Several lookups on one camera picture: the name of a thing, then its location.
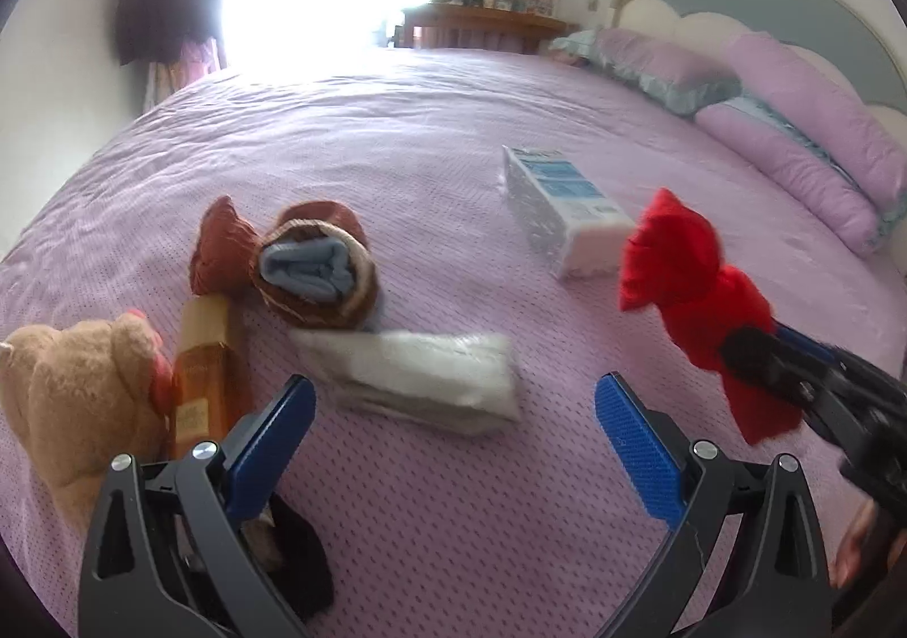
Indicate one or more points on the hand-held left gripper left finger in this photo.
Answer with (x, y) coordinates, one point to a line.
(282, 441)

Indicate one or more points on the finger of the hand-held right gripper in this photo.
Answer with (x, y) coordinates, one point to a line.
(767, 355)
(806, 342)

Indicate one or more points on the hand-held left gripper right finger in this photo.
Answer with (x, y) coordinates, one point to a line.
(639, 448)

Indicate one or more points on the amber bottle with gold cap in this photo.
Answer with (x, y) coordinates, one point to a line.
(202, 372)

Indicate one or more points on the red sock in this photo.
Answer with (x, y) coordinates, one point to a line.
(691, 277)

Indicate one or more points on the rust orange sock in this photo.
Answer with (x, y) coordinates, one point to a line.
(221, 248)

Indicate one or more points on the person's right hand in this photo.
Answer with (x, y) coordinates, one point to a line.
(853, 542)

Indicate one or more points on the black cloth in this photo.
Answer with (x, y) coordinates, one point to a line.
(301, 560)

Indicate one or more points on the brown striped rolled sock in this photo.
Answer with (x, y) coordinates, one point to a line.
(315, 316)

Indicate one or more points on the white plastic packet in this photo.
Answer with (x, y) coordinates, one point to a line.
(418, 372)

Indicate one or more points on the light blue rolled sock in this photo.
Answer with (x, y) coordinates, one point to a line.
(305, 270)

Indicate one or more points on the long purple pillow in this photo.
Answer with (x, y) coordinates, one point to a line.
(793, 167)
(815, 107)

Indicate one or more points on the tan teddy bear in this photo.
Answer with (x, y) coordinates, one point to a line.
(71, 397)

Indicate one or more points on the blue and white tissue pack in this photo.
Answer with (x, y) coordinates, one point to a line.
(560, 206)

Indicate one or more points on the purple pillow with teal trim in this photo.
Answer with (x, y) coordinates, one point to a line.
(652, 68)

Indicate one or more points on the pink patterned cloth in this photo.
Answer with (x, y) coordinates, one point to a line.
(184, 68)

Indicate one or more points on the wooden desk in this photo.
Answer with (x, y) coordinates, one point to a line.
(482, 27)

